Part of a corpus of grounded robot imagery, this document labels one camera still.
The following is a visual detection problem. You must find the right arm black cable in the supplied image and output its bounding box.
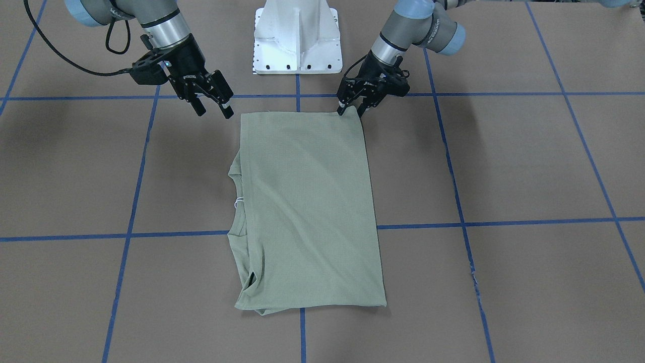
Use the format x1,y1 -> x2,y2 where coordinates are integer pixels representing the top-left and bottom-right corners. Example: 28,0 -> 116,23
23,0 -> 137,77

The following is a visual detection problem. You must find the olive green long-sleeve shirt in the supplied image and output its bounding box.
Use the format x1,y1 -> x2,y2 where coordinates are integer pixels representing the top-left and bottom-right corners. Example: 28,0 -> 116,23
228,106 -> 387,316

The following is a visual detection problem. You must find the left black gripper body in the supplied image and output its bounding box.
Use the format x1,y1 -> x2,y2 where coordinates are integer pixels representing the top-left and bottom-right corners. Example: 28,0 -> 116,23
337,51 -> 380,94

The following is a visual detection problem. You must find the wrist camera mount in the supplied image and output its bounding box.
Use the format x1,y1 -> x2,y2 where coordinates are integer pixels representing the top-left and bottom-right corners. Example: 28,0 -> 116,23
377,54 -> 410,97
129,48 -> 171,85

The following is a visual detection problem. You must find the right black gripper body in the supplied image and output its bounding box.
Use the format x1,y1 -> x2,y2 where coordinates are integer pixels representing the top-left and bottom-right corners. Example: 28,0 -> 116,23
147,34 -> 210,96

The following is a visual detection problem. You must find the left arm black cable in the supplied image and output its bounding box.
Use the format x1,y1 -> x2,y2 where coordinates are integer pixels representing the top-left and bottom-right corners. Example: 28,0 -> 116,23
343,53 -> 371,81

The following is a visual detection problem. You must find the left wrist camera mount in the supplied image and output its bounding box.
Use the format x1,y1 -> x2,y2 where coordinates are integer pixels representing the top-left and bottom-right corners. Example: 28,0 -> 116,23
377,54 -> 410,97

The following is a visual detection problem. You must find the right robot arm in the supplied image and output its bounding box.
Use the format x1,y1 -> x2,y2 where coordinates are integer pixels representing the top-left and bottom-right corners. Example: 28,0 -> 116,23
65,1 -> 234,119

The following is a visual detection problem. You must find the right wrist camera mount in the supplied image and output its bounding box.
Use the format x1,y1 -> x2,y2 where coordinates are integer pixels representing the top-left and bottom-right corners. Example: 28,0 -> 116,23
129,48 -> 171,85

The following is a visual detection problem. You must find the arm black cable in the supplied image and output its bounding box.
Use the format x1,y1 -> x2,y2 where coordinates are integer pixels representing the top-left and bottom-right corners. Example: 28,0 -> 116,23
23,0 -> 137,77
343,53 -> 371,81

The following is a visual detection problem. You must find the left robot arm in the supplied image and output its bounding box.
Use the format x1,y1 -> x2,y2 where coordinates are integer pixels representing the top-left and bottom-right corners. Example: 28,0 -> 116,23
337,1 -> 466,116

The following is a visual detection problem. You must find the white camera pole with base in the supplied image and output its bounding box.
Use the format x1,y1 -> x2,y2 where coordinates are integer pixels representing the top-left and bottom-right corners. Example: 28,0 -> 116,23
252,1 -> 343,75

